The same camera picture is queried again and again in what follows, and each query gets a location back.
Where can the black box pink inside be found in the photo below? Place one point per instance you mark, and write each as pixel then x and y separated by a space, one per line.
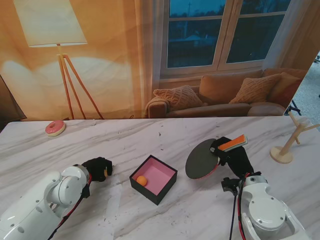
pixel 160 175

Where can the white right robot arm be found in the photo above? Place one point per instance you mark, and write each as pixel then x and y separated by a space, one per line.
pixel 267 212

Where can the printed living room backdrop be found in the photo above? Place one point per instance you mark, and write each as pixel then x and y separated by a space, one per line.
pixel 112 62

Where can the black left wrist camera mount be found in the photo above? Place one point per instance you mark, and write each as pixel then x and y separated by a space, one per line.
pixel 85 192

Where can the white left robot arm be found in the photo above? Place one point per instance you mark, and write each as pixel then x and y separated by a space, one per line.
pixel 37 207

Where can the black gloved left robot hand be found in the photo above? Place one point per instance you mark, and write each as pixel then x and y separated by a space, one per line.
pixel 97 168

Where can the wooden mug tree stand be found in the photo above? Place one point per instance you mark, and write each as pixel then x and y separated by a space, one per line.
pixel 283 153

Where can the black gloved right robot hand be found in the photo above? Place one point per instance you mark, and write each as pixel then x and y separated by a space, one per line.
pixel 237 160

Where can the black clamp stand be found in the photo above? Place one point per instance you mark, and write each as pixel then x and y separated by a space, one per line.
pixel 290 108

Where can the pink frosted donut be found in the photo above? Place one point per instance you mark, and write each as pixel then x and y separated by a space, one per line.
pixel 55 128

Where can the orange ping pong ball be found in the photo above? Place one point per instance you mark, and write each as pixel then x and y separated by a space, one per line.
pixel 106 172
pixel 141 180

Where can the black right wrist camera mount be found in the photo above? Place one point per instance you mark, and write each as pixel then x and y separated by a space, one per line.
pixel 230 185

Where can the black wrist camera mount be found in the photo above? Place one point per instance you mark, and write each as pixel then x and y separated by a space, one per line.
pixel 230 185
pixel 85 192

